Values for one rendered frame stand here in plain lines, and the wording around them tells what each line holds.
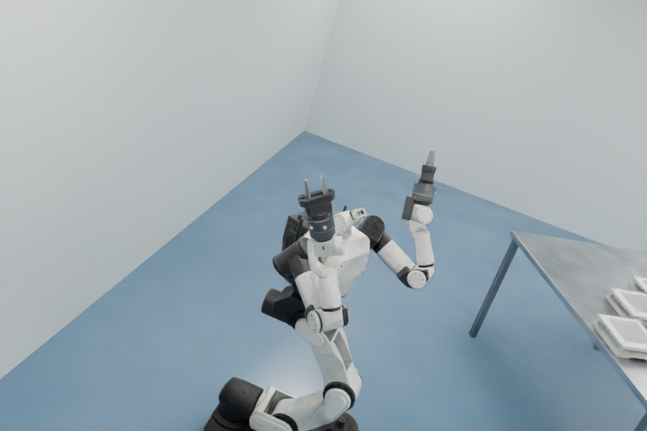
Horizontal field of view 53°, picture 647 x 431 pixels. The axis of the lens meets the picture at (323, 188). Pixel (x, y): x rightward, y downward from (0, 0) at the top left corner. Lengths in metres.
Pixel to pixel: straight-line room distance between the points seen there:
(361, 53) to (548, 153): 2.08
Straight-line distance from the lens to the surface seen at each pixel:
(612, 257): 4.59
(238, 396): 3.10
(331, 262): 2.46
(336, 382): 2.85
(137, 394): 3.50
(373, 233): 2.67
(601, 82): 6.56
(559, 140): 6.68
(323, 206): 2.12
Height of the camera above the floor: 2.49
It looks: 25 degrees down
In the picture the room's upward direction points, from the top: 17 degrees clockwise
